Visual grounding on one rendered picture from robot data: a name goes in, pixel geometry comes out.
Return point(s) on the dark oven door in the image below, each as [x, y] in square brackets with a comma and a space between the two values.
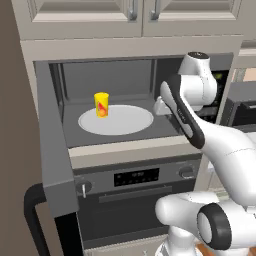
[123, 216]

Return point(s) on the white round turntable plate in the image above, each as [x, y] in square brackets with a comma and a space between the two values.
[123, 120]

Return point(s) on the yellow cup with orange print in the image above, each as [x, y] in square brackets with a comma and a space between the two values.
[101, 105]

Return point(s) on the beige cupboard door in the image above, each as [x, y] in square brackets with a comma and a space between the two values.
[196, 15]
[80, 16]

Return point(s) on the steel built-in oven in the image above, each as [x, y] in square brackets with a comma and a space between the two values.
[133, 176]

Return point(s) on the dark countertop appliance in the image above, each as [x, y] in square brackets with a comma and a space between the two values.
[240, 106]

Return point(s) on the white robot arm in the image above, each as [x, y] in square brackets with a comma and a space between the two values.
[233, 150]

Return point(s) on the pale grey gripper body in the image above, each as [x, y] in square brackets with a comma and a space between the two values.
[162, 107]

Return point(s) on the round oven knob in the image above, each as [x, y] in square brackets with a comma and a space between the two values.
[186, 172]
[83, 187]

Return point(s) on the grey microwave oven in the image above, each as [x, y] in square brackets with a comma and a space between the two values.
[110, 80]

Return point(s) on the grey microwave door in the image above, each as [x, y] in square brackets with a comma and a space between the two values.
[53, 150]

